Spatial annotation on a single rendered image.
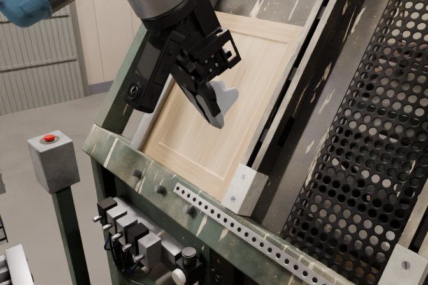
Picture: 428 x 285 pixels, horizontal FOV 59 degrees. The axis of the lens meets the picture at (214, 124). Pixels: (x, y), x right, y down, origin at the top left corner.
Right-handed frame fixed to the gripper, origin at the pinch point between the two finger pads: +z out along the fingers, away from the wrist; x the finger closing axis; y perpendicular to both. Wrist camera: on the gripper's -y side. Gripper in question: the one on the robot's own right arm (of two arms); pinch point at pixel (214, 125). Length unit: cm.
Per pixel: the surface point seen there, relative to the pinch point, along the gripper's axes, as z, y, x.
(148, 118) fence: 37, 2, 70
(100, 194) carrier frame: 65, -30, 91
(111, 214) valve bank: 47, -28, 56
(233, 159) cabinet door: 42, 10, 31
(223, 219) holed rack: 46, -4, 21
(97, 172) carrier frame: 55, -25, 90
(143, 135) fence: 40, -3, 68
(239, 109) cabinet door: 35, 22, 39
